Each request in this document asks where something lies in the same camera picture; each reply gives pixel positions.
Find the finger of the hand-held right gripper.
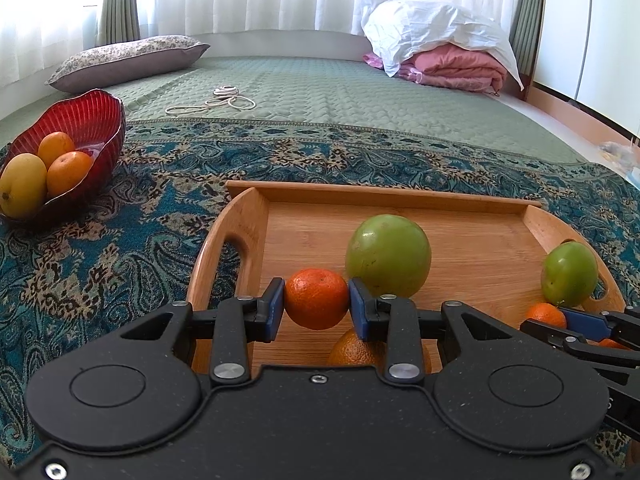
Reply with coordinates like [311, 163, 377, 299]
[520, 320, 640, 378]
[557, 306, 640, 347]

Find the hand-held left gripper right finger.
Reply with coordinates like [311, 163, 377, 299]
[347, 277, 521, 386]

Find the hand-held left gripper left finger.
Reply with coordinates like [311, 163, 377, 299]
[120, 276, 287, 387]

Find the large orange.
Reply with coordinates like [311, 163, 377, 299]
[327, 329, 433, 376]

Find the small green apple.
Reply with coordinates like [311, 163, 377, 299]
[541, 241, 599, 309]

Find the large green apple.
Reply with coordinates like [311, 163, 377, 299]
[345, 214, 432, 299]

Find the wooden tray with handles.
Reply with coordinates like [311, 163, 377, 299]
[186, 180, 627, 377]

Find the blue paisley blanket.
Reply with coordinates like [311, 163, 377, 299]
[0, 117, 640, 471]

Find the green quilted bedspread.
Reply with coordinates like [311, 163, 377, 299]
[0, 55, 588, 166]

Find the pink folded blanket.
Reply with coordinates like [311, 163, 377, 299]
[363, 42, 508, 97]

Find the red glass bowl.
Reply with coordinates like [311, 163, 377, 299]
[0, 88, 127, 224]

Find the yellow mango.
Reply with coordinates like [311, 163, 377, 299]
[0, 153, 48, 219]

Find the white wardrobe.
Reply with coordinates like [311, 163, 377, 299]
[530, 0, 640, 142]

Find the floral pillow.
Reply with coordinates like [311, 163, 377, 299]
[45, 35, 211, 94]

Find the white duvet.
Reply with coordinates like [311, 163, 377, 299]
[360, 0, 525, 92]

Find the green curtain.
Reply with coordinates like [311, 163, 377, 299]
[95, 0, 142, 48]
[509, 0, 546, 88]

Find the white cord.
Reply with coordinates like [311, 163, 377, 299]
[165, 84, 257, 115]

